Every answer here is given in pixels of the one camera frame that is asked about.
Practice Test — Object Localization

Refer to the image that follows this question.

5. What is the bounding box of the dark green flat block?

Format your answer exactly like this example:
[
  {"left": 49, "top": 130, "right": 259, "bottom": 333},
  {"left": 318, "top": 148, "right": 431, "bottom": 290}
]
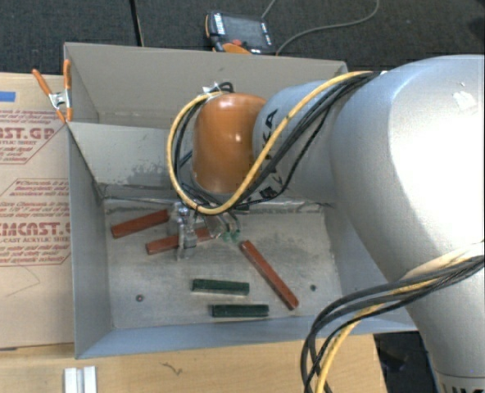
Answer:
[
  {"left": 191, "top": 278, "right": 251, "bottom": 296},
  {"left": 207, "top": 303, "right": 270, "bottom": 319}
]

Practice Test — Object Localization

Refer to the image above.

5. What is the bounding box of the red-brown flat block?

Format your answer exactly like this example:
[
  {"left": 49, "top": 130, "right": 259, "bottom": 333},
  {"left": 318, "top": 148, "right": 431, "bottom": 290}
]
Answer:
[
  {"left": 145, "top": 227, "right": 211, "bottom": 255},
  {"left": 238, "top": 239, "right": 300, "bottom": 312},
  {"left": 110, "top": 209, "right": 171, "bottom": 239}
]

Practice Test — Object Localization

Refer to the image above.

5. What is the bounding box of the grey metal bin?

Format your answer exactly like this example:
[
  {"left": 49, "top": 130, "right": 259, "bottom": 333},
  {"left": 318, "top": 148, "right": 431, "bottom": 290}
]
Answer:
[{"left": 63, "top": 42, "right": 416, "bottom": 360}]

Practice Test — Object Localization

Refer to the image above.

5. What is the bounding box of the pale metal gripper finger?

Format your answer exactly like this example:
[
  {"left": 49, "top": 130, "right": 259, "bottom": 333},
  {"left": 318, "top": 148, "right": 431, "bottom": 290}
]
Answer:
[
  {"left": 169, "top": 202, "right": 189, "bottom": 237},
  {"left": 176, "top": 225, "right": 199, "bottom": 261}
]

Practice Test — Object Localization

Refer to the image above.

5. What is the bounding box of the brown cardboard board, red print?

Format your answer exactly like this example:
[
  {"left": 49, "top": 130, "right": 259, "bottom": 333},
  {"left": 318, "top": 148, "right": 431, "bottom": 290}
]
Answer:
[{"left": 0, "top": 70, "right": 76, "bottom": 352}]

